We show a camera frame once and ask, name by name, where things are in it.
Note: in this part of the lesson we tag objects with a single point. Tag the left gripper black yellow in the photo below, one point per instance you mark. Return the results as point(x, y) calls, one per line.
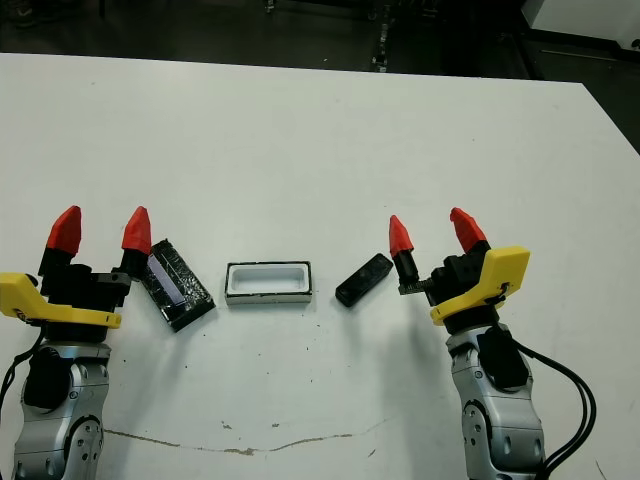
point(75, 305)

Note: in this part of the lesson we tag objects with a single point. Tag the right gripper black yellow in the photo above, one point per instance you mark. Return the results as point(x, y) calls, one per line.
point(465, 285)

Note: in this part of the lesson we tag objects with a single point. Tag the black camera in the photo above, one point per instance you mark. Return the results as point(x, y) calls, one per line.
point(362, 280)

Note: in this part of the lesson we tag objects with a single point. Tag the black box lid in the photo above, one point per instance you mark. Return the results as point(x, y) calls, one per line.
point(192, 295)

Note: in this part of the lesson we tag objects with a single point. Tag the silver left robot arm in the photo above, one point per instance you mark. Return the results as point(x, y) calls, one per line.
point(85, 400)

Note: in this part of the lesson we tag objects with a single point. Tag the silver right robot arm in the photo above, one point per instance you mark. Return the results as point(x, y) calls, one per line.
point(500, 415)

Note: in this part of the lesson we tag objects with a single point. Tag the white cabinet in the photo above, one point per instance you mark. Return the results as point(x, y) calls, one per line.
point(590, 17)

